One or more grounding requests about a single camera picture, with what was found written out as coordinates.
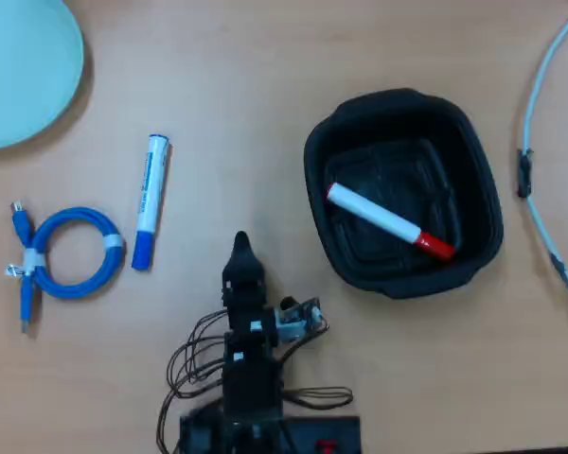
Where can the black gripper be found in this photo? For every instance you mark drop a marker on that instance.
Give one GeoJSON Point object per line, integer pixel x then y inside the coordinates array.
{"type": "Point", "coordinates": [248, 321]}

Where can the white pen with red cap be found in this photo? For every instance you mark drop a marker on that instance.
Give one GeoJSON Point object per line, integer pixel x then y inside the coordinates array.
{"type": "Point", "coordinates": [383, 215]}

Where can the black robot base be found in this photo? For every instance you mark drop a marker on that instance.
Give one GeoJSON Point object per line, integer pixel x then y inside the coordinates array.
{"type": "Point", "coordinates": [307, 432]}

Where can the white marker with blue cap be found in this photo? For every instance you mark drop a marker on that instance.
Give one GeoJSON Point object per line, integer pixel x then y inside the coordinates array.
{"type": "Point", "coordinates": [150, 189]}

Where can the light blue round plate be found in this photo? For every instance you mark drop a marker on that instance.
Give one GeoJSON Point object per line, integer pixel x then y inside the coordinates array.
{"type": "Point", "coordinates": [23, 71]}

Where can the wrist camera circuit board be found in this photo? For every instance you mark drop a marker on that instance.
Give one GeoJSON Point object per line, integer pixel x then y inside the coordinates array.
{"type": "Point", "coordinates": [307, 317]}

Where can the black plastic bowl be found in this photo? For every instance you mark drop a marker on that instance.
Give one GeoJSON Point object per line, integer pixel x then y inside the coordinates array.
{"type": "Point", "coordinates": [383, 156]}

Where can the red base knob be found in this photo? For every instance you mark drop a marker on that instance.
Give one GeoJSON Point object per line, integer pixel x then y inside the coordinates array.
{"type": "Point", "coordinates": [325, 445]}

